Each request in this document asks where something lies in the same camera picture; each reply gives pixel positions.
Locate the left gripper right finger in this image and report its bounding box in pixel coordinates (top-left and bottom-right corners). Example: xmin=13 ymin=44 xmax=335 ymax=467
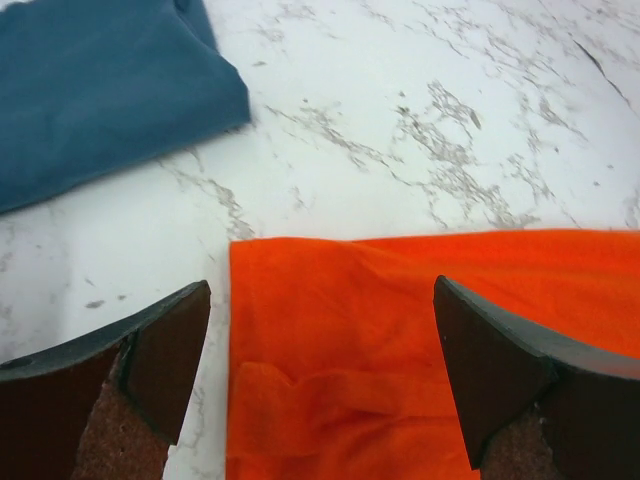
xmin=433 ymin=276 xmax=639 ymax=479

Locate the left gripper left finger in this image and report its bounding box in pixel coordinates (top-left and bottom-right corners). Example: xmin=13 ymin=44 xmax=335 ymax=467
xmin=1 ymin=281 xmax=211 ymax=479

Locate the orange t-shirt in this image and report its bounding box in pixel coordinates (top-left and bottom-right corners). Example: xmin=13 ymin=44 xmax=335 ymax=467
xmin=226 ymin=230 xmax=639 ymax=479

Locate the folded blue t-shirt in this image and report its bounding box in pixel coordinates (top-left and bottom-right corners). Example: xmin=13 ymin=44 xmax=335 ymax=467
xmin=1 ymin=1 xmax=251 ymax=212

